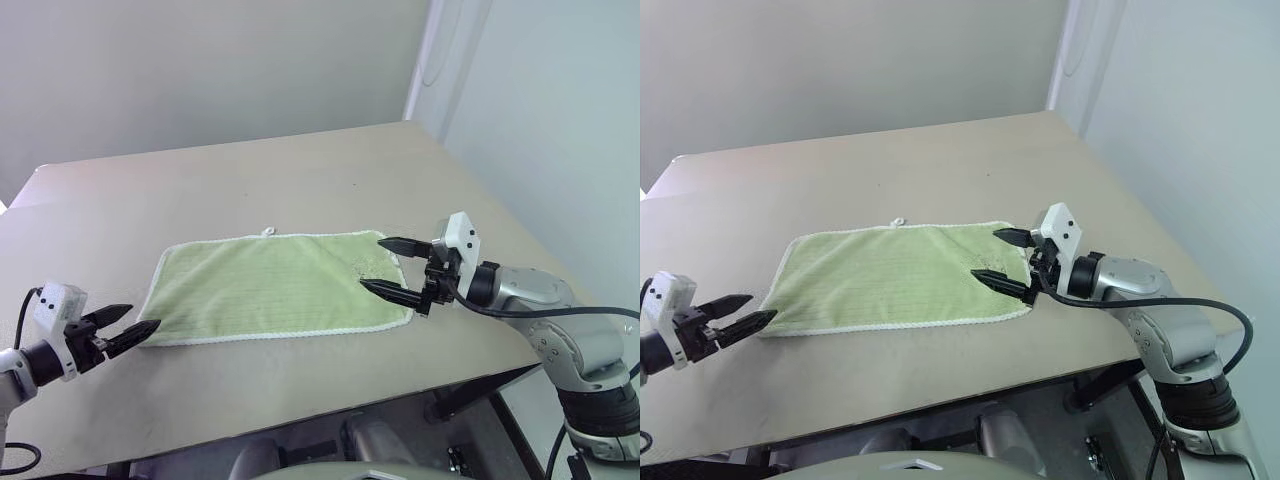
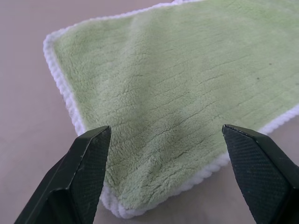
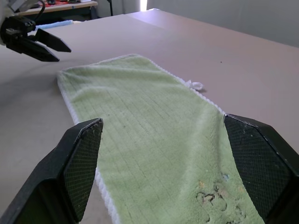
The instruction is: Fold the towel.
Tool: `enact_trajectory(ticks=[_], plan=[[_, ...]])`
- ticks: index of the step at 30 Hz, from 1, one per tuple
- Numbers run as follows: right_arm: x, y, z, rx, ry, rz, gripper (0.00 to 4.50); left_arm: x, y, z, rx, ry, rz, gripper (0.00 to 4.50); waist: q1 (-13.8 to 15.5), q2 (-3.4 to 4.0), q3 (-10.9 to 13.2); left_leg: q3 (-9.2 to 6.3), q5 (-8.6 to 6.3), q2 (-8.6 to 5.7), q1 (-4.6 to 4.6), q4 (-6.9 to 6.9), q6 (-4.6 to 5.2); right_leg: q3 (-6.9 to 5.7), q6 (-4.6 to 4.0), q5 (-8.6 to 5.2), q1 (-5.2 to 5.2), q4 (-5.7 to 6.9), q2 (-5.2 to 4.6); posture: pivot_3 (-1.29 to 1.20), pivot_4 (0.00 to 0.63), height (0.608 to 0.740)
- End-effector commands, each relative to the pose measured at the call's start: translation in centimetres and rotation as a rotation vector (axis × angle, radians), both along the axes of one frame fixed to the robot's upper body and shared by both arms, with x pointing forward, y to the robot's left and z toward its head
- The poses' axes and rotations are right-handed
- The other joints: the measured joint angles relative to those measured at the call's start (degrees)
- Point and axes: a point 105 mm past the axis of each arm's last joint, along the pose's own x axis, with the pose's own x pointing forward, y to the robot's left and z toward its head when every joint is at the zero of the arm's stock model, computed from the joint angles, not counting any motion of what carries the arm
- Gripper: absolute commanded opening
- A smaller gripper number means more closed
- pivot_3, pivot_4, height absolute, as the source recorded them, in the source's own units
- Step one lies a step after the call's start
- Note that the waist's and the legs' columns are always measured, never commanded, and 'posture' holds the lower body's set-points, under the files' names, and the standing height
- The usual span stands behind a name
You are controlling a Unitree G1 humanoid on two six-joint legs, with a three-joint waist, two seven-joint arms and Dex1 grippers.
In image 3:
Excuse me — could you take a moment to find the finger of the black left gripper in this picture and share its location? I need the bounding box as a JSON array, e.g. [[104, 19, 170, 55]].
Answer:
[[35, 28, 72, 53], [16, 38, 60, 63]]

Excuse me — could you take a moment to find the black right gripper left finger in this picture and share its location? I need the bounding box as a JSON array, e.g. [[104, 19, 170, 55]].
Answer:
[[0, 118, 104, 224]]

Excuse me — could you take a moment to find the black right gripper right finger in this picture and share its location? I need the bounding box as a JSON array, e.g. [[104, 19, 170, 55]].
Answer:
[[223, 113, 299, 224]]

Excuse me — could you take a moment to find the green towel with white trim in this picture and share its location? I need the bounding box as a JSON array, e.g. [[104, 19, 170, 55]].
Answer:
[[57, 53, 266, 224]]

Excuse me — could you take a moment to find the light blue foam strip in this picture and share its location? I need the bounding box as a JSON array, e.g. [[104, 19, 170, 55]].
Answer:
[[35, 20, 74, 30]]

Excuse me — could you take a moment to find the wooden workbench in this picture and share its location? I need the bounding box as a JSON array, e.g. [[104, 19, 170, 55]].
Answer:
[[17, 0, 99, 21]]

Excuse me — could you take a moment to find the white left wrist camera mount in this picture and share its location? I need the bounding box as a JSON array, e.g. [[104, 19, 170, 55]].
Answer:
[[0, 0, 30, 15]]

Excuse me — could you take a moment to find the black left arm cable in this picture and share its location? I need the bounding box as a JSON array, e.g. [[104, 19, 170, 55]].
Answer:
[[34, 0, 46, 23]]

